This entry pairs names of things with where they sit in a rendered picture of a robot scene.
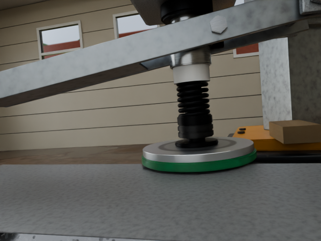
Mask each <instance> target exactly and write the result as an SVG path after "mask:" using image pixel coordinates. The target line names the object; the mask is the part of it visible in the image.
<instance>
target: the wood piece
mask: <svg viewBox="0 0 321 241"><path fill-rule="evenodd" d="M269 135H270V136H271V137H273V138H275V139H276V140H278V141H279V142H281V143H283V144H295V143H315V142H321V124H317V123H313V122H308V121H303V120H283V121H269Z"/></svg>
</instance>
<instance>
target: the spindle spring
mask: <svg viewBox="0 0 321 241"><path fill-rule="evenodd" d="M193 82H200V81H190V82H182V83H177V84H176V86H178V87H177V88H176V90H177V91H178V92H179V93H177V96H178V97H179V98H178V99H177V101H178V102H180V103H179V104H178V107H179V108H181V109H179V110H178V112H179V113H183V114H179V117H183V116H198V115H206V114H209V113H210V110H209V109H207V108H209V107H210V105H209V104H207V103H208V102H209V99H205V98H206V97H209V94H208V93H206V92H207V91H208V90H209V89H208V88H199V87H206V86H208V83H207V82H202V83H194V84H188V85H183V84H187V83H193ZM190 88H198V89H191V90H186V91H184V90H185V89H190ZM203 92H204V93H203ZM196 93H202V94H198V95H191V96H185V97H184V95H190V94H196ZM192 99H201V100H194V101H188V102H184V101H187V100H192ZM199 104H203V105H200V106H194V107H187V108H185V107H186V106H192V105H199ZM195 110H203V111H197V112H190V113H185V112H188V111H195Z"/></svg>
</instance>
